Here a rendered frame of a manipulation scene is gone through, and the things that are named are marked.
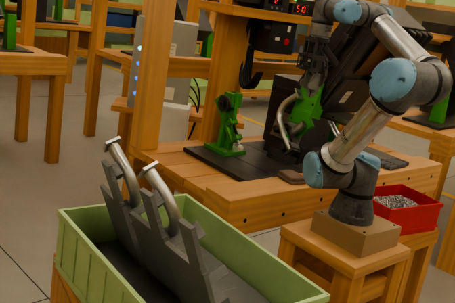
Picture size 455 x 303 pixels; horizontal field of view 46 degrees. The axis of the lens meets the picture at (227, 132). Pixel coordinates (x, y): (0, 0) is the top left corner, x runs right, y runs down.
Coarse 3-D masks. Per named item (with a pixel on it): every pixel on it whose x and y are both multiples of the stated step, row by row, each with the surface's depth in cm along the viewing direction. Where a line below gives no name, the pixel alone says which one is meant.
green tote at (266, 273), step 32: (64, 224) 139; (96, 224) 150; (224, 224) 151; (64, 256) 140; (96, 256) 123; (224, 256) 152; (256, 256) 141; (96, 288) 125; (128, 288) 112; (256, 288) 141; (288, 288) 131; (320, 288) 124
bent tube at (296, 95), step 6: (300, 90) 242; (294, 96) 240; (300, 96) 239; (282, 102) 244; (288, 102) 242; (282, 108) 244; (276, 114) 245; (282, 114) 245; (276, 120) 244; (282, 126) 242; (282, 132) 240; (282, 138) 240; (288, 138) 239; (288, 144) 237
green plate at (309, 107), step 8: (304, 88) 241; (320, 88) 235; (304, 96) 240; (320, 96) 238; (296, 104) 243; (304, 104) 239; (312, 104) 236; (296, 112) 242; (304, 112) 238; (312, 112) 235; (320, 112) 241; (296, 120) 241; (304, 120) 238
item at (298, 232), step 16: (288, 224) 185; (304, 224) 187; (288, 240) 181; (304, 240) 176; (320, 240) 176; (320, 256) 171; (336, 256) 166; (352, 256) 168; (368, 256) 170; (384, 256) 172; (400, 256) 178; (352, 272) 162; (368, 272) 166
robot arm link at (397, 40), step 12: (372, 12) 170; (384, 12) 170; (372, 24) 169; (384, 24) 165; (396, 24) 164; (384, 36) 164; (396, 36) 160; (408, 36) 159; (396, 48) 159; (408, 48) 155; (420, 48) 154; (420, 60) 149; (432, 60) 148; (444, 72) 141; (444, 84) 140; (444, 96) 142
